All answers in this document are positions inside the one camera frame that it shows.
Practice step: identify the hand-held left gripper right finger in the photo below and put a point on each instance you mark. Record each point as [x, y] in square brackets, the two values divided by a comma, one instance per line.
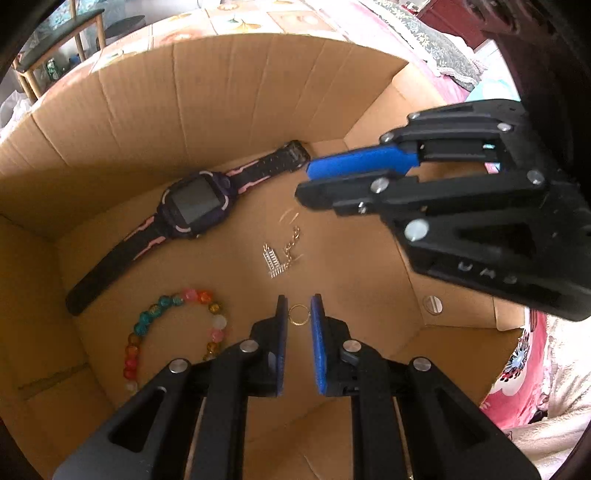
[318, 346]

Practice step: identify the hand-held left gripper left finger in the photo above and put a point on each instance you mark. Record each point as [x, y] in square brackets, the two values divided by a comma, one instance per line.
[281, 369]

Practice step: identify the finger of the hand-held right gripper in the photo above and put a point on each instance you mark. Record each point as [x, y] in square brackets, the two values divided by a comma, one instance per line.
[341, 191]
[351, 161]

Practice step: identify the purple and pink smart watch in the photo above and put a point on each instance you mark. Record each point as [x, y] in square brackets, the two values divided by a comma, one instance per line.
[194, 203]

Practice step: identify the white plastic bag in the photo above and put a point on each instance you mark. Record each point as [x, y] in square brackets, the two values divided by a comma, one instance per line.
[16, 110]

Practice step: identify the grey floral pillow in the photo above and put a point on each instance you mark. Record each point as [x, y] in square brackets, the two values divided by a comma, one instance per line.
[434, 41]

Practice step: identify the wooden chair with black seat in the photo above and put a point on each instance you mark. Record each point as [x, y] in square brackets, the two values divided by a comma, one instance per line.
[60, 27]

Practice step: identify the teal floral hanging cloth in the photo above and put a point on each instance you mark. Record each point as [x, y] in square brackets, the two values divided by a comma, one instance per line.
[69, 8]

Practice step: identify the white fleece blanket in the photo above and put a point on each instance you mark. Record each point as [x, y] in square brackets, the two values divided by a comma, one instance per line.
[558, 392]

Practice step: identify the brown cardboard box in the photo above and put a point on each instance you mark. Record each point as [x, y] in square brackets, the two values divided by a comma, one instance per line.
[231, 92]

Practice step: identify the black stool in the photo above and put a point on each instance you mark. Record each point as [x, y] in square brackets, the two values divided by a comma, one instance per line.
[120, 25]

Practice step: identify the green can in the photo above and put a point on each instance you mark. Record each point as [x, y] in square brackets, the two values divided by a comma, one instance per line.
[51, 70]

